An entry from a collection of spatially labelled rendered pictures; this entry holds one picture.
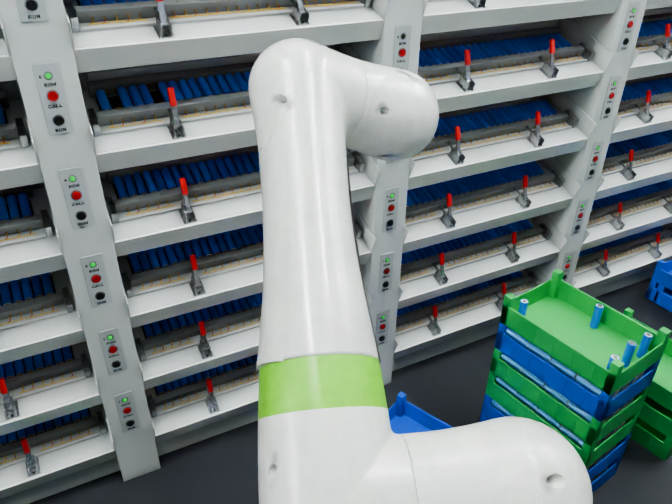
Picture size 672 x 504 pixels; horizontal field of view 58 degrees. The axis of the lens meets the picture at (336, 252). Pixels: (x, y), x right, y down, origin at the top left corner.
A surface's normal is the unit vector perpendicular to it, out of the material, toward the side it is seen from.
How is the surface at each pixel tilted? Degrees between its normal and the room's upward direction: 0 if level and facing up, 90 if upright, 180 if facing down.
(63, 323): 20
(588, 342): 0
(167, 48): 110
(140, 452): 90
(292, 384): 42
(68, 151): 90
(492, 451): 6
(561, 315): 0
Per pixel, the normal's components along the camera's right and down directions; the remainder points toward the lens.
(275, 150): -0.61, -0.20
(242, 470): 0.01, -0.84
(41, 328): 0.17, -0.63
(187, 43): 0.43, 0.74
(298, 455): -0.36, -0.33
